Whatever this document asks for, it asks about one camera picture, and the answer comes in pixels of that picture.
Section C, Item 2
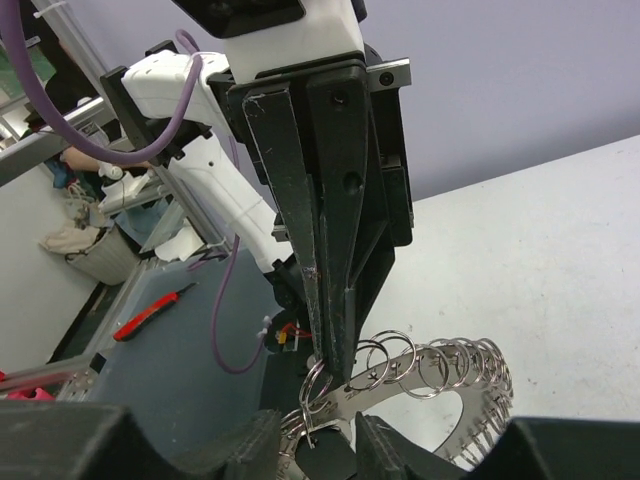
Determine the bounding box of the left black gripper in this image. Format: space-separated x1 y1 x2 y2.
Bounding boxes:
207 50 414 383

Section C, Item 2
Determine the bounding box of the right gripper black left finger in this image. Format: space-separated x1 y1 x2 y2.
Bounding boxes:
1 402 281 479

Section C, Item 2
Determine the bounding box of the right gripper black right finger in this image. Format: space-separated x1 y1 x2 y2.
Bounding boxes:
355 413 639 479

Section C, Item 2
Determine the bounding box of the large metal keyring with loops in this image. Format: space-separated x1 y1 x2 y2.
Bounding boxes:
276 330 513 479

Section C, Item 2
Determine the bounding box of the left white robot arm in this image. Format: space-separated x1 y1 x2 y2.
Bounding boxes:
153 50 414 380

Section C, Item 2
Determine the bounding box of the grey waste basket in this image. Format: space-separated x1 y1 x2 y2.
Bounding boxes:
65 226 140 286

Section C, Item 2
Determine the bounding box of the white crumpled cloth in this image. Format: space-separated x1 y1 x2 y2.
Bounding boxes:
39 222 101 255

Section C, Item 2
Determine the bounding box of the aluminium front rail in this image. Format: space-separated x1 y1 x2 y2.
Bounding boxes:
1 259 164 402

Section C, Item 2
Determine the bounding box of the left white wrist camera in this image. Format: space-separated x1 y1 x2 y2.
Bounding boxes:
175 0 367 84

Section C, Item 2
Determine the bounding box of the red handled utility knife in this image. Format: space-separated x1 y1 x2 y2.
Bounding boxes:
112 283 197 343

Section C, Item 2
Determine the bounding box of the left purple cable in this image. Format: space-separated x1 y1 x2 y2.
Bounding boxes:
0 0 266 375

